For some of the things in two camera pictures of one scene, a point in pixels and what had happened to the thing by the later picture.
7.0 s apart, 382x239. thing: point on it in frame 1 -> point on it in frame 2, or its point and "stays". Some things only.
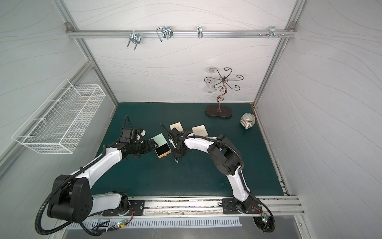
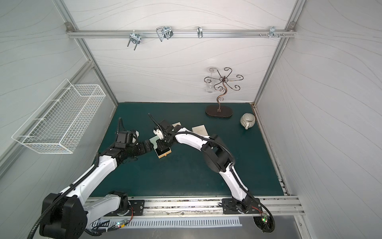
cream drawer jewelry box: x=200 y=130 stays
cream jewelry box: x=178 y=126 stays
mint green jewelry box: x=163 y=149 stays
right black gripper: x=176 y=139 -> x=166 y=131
